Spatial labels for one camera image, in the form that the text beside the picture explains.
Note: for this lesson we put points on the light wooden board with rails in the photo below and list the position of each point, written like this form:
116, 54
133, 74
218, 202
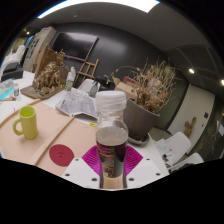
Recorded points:
46, 123

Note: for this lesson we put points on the grey spray bottle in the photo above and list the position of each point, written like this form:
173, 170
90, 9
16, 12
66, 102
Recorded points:
94, 89

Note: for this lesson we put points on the grey plant saucer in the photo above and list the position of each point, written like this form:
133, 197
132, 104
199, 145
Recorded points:
138, 140

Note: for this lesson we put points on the yellow label strip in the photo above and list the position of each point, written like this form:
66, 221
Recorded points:
92, 124

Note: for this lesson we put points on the flat round red coaster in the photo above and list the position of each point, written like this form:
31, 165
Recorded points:
61, 155

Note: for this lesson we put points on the wrapped newspaper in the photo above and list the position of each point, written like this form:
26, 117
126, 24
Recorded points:
76, 101

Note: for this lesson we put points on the dried plant in grey pot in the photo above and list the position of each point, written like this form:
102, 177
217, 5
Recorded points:
140, 118

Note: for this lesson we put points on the round ceiling spotlight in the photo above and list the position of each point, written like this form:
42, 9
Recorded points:
222, 82
191, 71

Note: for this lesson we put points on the yellow-green mug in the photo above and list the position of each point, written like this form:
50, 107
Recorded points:
28, 125

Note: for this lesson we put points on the small jar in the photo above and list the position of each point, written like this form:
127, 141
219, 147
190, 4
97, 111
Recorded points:
16, 91

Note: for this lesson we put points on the black box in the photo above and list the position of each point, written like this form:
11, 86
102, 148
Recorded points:
11, 75

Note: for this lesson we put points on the golden sculpture on wooden base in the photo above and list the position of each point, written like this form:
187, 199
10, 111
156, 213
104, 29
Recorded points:
50, 76

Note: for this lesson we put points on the white chair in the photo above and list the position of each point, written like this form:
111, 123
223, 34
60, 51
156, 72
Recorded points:
178, 145
85, 86
188, 161

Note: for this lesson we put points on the black wall screen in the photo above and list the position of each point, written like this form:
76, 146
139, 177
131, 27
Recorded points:
74, 45

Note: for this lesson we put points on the red box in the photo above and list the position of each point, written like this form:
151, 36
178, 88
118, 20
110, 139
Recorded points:
130, 80

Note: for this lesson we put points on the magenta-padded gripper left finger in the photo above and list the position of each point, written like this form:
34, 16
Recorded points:
78, 171

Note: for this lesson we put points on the white spray bottle green label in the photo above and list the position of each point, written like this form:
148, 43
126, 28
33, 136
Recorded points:
70, 80

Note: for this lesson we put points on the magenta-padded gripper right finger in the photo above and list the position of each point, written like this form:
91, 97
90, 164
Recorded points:
143, 173

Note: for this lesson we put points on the wooden figure by wall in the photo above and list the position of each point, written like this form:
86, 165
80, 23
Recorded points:
190, 126

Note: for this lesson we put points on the beige cabinet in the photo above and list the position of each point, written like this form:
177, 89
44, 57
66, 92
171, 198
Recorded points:
40, 46

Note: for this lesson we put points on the long ceiling light strip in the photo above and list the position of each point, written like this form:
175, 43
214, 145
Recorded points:
100, 2

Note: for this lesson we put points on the colourful book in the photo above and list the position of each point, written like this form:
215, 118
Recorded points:
6, 89

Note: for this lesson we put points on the wooden easel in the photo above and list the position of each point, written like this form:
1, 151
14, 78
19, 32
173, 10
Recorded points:
87, 71

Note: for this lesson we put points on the clear bottle with dark drink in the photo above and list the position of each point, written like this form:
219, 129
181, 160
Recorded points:
111, 146

